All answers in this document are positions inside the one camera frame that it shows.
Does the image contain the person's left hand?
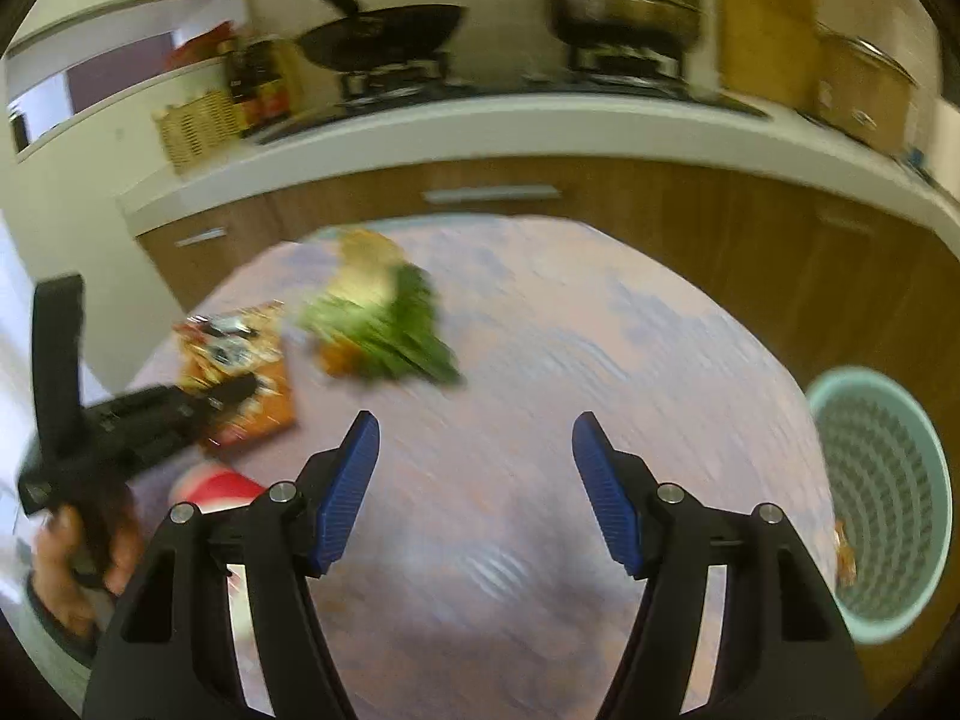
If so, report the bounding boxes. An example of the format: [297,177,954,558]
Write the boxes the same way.
[33,483,144,620]

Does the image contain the brown rice cooker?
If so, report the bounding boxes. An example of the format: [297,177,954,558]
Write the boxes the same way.
[813,22,920,153]

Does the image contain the black gas stove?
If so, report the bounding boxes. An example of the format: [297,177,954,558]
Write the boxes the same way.
[250,40,774,146]

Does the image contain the yellow plastic basket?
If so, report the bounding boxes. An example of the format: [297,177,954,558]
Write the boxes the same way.
[153,89,242,174]

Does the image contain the green leafy vegetable scraps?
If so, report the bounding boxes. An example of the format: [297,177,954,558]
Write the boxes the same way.
[298,262,464,389]

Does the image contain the orange printed food packet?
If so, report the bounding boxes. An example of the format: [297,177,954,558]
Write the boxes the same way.
[175,300,298,452]

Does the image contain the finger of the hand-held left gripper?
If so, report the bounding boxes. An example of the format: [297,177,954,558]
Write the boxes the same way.
[175,374,260,429]

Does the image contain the red plastic bag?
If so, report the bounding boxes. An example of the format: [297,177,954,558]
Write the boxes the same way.
[183,464,268,512]

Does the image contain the wooden base cabinets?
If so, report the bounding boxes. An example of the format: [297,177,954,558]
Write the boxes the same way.
[135,157,960,407]

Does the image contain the orange fruit peel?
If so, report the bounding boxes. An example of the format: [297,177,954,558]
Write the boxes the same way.
[316,341,362,377]

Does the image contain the black wok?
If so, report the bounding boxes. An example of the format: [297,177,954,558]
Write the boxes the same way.
[286,0,468,73]

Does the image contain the white wall shelf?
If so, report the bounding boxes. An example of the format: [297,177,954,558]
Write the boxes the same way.
[6,0,253,163]

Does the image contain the wooden cutting board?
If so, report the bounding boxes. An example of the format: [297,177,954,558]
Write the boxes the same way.
[715,0,821,95]

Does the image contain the teal plastic basket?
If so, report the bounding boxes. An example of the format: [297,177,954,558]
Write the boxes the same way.
[805,365,948,645]

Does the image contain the person's left forearm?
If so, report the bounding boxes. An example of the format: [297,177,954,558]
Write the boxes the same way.
[18,577,103,665]

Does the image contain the red food packet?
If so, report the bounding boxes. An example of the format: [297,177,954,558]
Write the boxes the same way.
[166,20,238,69]

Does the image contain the dark sauce bottle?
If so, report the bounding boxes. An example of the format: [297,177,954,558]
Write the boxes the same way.
[224,44,264,133]
[255,40,294,125]

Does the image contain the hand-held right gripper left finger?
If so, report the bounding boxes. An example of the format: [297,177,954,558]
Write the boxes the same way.
[81,411,382,720]

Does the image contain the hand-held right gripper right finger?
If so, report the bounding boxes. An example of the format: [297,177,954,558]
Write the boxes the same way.
[571,411,875,720]

